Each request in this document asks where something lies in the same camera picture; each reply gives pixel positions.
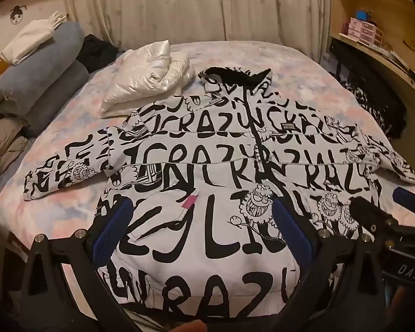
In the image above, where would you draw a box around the wooden desk shelf unit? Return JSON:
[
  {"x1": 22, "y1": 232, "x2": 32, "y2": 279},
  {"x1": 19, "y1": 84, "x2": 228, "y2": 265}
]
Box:
[{"x1": 327, "y1": 0, "x2": 415, "y2": 139}]

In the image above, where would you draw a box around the white black printed jacket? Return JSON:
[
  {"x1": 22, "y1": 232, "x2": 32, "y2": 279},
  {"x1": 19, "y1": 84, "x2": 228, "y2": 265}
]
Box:
[{"x1": 24, "y1": 66, "x2": 415, "y2": 323}]

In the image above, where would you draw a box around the pink drawer organizer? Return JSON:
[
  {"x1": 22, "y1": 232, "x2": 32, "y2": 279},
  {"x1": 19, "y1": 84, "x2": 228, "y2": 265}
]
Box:
[{"x1": 341, "y1": 17, "x2": 383, "y2": 48}]

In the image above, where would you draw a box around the black white printed cloth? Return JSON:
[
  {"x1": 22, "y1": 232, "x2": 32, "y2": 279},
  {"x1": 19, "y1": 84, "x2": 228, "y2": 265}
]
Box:
[{"x1": 330, "y1": 40, "x2": 407, "y2": 139}]

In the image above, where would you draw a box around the black clothing heap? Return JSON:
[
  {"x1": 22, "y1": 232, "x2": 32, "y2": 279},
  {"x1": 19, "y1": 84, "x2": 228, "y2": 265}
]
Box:
[{"x1": 77, "y1": 35, "x2": 120, "y2": 74}]

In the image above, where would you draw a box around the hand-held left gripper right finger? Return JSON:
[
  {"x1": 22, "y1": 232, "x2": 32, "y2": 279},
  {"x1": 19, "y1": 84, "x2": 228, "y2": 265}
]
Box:
[{"x1": 271, "y1": 198, "x2": 390, "y2": 332}]

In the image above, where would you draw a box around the beige curtain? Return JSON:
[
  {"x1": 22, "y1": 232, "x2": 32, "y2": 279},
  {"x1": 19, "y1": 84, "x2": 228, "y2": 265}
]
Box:
[{"x1": 62, "y1": 0, "x2": 333, "y2": 53}]

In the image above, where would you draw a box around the grey-blue bolster pillow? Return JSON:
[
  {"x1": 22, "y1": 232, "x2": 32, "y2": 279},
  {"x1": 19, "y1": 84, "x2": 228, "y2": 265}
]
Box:
[
  {"x1": 0, "y1": 21, "x2": 85, "y2": 113},
  {"x1": 21, "y1": 60, "x2": 90, "y2": 139}
]

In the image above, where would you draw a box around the pastel patterned blanket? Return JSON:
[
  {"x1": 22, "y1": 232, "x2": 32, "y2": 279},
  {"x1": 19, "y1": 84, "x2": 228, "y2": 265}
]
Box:
[{"x1": 0, "y1": 41, "x2": 415, "y2": 319}]

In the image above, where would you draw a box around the beige crumpled cloth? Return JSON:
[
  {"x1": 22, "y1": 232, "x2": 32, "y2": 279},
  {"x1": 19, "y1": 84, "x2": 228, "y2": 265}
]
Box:
[{"x1": 0, "y1": 116, "x2": 31, "y2": 179}]

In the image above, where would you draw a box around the white folded cloth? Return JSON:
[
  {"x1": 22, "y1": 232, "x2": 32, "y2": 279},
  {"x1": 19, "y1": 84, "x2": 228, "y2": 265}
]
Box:
[{"x1": 1, "y1": 12, "x2": 69, "y2": 66}]

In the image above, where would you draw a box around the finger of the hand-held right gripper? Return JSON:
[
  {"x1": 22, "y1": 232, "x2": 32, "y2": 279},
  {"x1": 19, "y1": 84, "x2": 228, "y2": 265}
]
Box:
[
  {"x1": 393, "y1": 187, "x2": 415, "y2": 223},
  {"x1": 349, "y1": 196, "x2": 402, "y2": 232}
]

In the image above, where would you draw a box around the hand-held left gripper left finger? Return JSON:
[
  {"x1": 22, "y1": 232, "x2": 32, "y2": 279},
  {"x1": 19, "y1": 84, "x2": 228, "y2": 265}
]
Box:
[{"x1": 19, "y1": 197, "x2": 139, "y2": 332}]

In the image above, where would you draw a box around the shiny white puffer jacket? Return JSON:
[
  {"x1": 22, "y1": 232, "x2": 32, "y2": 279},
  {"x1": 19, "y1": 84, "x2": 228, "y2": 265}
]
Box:
[{"x1": 100, "y1": 41, "x2": 196, "y2": 117}]

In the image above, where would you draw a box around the black wall sticker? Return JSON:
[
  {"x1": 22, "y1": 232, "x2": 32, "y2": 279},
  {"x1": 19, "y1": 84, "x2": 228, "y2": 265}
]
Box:
[{"x1": 10, "y1": 4, "x2": 28, "y2": 25}]

